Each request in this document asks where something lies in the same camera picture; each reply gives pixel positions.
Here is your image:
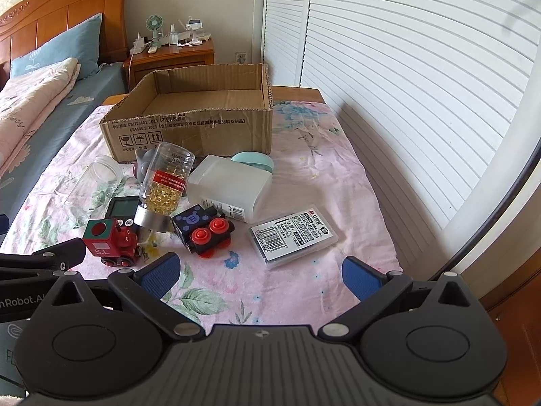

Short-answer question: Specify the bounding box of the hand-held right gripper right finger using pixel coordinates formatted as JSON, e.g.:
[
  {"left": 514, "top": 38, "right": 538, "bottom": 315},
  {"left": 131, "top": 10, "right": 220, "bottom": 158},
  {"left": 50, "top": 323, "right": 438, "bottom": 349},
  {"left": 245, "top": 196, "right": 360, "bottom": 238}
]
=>
[{"left": 317, "top": 256, "right": 487, "bottom": 343}]

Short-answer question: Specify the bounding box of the narrow white louvered door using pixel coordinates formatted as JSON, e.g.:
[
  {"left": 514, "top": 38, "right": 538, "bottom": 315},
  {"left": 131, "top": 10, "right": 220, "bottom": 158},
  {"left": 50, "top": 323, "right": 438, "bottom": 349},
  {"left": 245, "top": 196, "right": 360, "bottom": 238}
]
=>
[{"left": 262, "top": 0, "right": 314, "bottom": 87}]

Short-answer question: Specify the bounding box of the wooden bed headboard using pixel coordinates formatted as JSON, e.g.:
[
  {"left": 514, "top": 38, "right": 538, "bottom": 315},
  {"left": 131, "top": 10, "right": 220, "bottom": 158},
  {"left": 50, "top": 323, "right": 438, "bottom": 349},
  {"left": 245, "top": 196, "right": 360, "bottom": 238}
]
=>
[{"left": 0, "top": 0, "right": 130, "bottom": 79}]

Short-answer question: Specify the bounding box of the wooden nightstand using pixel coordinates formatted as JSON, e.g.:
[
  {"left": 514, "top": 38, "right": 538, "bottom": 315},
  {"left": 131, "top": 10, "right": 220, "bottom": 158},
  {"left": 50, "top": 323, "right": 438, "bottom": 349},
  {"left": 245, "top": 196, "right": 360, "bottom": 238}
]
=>
[{"left": 123, "top": 36, "right": 215, "bottom": 91}]

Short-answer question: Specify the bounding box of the black digital timer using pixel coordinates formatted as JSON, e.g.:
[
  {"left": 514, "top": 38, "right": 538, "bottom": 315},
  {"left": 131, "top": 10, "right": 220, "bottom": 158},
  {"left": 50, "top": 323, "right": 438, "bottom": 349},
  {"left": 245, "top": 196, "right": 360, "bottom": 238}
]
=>
[{"left": 103, "top": 196, "right": 142, "bottom": 229}]

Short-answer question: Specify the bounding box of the white plastic box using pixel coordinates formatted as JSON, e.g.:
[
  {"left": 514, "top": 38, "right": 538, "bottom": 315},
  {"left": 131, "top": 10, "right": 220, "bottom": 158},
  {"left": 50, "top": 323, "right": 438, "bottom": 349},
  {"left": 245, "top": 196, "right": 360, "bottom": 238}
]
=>
[{"left": 186, "top": 155, "right": 273, "bottom": 223}]

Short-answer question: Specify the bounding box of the clear glass jar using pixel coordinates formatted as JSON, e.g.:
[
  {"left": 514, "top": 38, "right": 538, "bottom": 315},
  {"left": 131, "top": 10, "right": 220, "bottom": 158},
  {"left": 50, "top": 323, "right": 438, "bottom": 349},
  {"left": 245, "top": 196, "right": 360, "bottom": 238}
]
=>
[{"left": 63, "top": 154, "right": 124, "bottom": 221}]

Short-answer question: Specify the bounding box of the teal egg-shaped case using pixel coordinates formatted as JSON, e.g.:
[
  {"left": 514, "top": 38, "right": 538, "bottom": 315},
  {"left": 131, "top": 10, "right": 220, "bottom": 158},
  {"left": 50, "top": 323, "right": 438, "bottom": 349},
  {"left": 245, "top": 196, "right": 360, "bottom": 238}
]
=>
[{"left": 230, "top": 151, "right": 275, "bottom": 176}]

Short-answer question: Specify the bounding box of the brown cardboard box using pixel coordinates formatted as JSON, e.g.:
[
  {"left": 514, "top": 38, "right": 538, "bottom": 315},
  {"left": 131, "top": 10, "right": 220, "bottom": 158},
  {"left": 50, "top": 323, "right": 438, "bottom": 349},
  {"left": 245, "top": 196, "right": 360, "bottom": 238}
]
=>
[{"left": 99, "top": 63, "right": 275, "bottom": 165}]

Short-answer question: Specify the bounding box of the red toy train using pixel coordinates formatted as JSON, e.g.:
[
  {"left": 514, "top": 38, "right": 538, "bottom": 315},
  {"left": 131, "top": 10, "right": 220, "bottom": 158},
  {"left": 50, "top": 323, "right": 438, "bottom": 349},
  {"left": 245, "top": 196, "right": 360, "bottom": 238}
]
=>
[{"left": 82, "top": 218, "right": 144, "bottom": 269}]

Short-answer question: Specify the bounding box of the grey toy cat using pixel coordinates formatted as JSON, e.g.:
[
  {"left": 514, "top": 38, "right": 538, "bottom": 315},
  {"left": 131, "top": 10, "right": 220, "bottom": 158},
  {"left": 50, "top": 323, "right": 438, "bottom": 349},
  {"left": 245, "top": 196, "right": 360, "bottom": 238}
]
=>
[{"left": 133, "top": 148, "right": 159, "bottom": 182}]

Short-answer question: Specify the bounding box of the blue pillow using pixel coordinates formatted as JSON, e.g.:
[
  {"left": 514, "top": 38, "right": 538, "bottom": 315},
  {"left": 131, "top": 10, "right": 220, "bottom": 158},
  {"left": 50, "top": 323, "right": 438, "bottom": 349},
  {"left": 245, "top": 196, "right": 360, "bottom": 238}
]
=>
[{"left": 9, "top": 13, "right": 103, "bottom": 81}]

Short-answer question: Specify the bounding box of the pink floral quilt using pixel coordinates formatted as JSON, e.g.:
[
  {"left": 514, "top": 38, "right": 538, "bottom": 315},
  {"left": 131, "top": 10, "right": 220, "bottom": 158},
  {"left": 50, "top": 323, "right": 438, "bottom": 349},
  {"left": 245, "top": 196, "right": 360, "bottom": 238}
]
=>
[{"left": 0, "top": 57, "right": 82, "bottom": 178}]

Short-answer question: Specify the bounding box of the clear plastic card case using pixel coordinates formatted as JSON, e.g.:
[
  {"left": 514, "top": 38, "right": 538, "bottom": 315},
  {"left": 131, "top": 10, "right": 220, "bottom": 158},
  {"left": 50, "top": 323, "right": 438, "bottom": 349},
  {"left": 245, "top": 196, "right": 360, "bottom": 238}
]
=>
[{"left": 249, "top": 204, "right": 341, "bottom": 270}]

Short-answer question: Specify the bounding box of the green mini fan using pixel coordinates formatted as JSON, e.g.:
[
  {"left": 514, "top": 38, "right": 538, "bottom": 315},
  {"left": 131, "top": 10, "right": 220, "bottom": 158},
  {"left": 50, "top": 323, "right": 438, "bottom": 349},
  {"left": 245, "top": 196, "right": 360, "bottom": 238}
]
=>
[{"left": 145, "top": 15, "right": 163, "bottom": 47}]

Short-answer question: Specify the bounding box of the black toy train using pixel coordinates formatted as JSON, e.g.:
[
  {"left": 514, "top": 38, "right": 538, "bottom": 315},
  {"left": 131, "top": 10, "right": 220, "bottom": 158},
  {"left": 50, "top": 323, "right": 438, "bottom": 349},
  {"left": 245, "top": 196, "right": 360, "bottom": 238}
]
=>
[{"left": 171, "top": 205, "right": 237, "bottom": 260}]

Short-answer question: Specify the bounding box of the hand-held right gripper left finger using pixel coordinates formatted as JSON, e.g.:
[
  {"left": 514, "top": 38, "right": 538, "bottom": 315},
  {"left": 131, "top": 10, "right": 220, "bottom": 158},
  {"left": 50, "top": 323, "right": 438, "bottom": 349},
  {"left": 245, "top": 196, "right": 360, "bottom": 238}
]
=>
[{"left": 40, "top": 252, "right": 206, "bottom": 343}]

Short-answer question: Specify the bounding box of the white phone stand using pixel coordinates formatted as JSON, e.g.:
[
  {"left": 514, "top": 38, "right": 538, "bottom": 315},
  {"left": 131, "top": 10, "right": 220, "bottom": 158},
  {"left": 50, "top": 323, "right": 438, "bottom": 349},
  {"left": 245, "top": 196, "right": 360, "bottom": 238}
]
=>
[{"left": 178, "top": 16, "right": 212, "bottom": 47}]

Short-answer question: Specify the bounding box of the pink floral table cloth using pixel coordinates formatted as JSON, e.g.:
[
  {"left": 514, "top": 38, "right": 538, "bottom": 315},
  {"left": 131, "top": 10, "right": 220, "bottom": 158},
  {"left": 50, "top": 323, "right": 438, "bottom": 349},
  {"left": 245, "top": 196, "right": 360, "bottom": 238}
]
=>
[{"left": 0, "top": 101, "right": 402, "bottom": 333}]

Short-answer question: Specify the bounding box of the clear yellow capsule bottle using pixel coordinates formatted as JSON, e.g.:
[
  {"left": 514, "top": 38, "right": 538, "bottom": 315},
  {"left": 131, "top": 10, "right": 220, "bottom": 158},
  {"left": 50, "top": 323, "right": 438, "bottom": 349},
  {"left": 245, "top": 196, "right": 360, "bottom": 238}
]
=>
[{"left": 134, "top": 141, "right": 196, "bottom": 233}]

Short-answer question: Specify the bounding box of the wide white louvered door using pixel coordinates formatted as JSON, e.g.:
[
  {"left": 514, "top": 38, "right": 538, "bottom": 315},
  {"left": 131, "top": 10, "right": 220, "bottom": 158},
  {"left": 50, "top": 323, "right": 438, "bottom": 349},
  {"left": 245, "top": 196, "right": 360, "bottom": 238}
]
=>
[{"left": 300, "top": 0, "right": 541, "bottom": 271}]

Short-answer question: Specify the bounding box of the blue bed sheet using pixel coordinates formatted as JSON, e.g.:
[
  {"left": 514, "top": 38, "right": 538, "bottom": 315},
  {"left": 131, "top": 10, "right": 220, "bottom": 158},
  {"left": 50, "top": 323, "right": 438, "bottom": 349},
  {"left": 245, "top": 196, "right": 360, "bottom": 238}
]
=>
[{"left": 0, "top": 61, "right": 127, "bottom": 229}]

